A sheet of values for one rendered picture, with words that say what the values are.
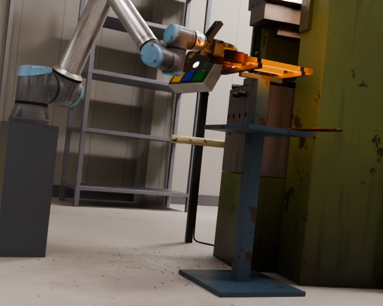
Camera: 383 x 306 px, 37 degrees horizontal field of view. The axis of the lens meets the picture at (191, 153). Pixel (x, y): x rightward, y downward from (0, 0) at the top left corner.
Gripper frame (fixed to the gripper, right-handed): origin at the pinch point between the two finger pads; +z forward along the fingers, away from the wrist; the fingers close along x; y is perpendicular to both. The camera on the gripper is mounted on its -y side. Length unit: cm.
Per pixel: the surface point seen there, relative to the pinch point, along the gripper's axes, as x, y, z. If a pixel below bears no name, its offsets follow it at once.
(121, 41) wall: -322, -24, 96
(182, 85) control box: -79, 18, 25
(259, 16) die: -22.8, -22.8, 28.0
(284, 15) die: -13.3, -25.5, 36.8
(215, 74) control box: -61, 8, 35
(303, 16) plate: 7.2, -22.6, 30.9
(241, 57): 33.0, 8.1, -20.7
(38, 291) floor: 29, 106, -84
